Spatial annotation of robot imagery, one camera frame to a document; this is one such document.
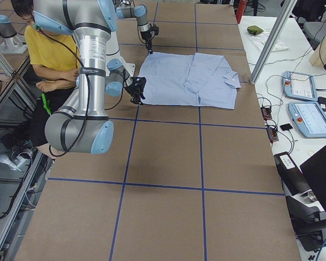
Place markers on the aluminium frame post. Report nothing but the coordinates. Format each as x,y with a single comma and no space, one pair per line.
273,36

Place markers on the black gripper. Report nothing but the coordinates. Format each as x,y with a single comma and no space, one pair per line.
134,91
147,37

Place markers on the orange black usb hub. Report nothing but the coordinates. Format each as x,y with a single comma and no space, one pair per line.
266,113
272,133

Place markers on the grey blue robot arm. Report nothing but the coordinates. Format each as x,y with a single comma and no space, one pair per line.
127,9
82,124

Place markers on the olive green folded pouch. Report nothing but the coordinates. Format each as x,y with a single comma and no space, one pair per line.
254,30

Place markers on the light blue striped shirt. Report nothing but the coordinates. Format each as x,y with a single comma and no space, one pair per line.
199,80

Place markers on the black box white label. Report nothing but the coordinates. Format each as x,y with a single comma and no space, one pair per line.
290,174

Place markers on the person in yellow shirt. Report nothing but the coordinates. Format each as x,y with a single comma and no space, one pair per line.
52,58

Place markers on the blue teach pendant tablet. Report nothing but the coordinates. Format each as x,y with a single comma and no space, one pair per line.
299,86
309,118

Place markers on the small black device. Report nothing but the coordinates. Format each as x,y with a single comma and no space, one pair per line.
286,127

